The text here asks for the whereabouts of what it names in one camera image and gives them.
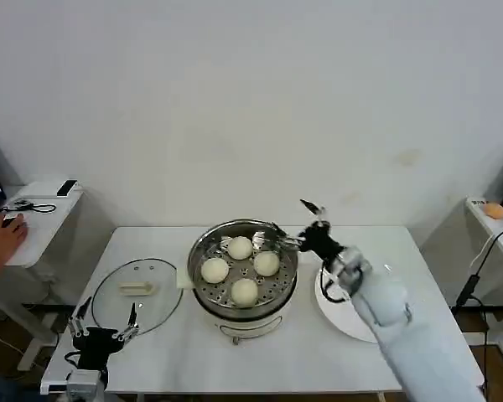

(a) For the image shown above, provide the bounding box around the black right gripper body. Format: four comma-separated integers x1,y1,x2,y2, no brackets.
298,223,345,261

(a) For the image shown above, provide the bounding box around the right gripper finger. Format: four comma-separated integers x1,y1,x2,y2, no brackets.
299,198,330,228
269,222,307,251

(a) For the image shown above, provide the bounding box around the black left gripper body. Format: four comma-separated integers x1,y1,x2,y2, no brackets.
71,327,123,370

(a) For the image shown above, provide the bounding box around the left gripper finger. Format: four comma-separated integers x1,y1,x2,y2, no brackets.
68,296,92,338
111,302,141,342

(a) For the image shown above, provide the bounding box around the white steamed bun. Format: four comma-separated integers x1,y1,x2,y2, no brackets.
253,251,282,277
200,257,230,283
227,235,254,260
230,278,260,307

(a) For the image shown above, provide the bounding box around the person's hand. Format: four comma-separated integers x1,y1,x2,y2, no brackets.
0,212,30,266

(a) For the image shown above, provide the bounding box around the oval glass lid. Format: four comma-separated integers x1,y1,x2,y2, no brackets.
91,258,184,339

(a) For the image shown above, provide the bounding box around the white round plate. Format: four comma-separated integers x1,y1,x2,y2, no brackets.
314,262,403,344

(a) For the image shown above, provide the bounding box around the perforated steel steamer basket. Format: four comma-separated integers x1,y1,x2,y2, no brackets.
186,217,300,322

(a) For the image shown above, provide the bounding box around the white side desk with mouse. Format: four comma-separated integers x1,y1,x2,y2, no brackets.
0,180,115,374

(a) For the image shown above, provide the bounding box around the white electric pot base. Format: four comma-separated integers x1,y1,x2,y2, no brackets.
174,267,305,348

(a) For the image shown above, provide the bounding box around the black rectangular phone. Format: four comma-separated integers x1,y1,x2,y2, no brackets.
56,179,79,198

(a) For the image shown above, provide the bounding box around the white flat box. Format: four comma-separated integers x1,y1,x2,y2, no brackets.
17,180,85,199

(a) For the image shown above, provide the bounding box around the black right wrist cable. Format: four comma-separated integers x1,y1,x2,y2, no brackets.
319,267,355,304

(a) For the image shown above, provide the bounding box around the black looped desk cable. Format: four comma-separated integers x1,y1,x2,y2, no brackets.
3,199,57,214

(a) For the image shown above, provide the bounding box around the white side desk with cables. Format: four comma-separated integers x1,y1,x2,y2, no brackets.
417,196,503,370

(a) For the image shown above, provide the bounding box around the black cable with adapter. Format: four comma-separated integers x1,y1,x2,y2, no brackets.
454,228,503,309

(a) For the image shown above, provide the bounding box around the white hanging cable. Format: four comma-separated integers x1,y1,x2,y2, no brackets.
469,224,503,269

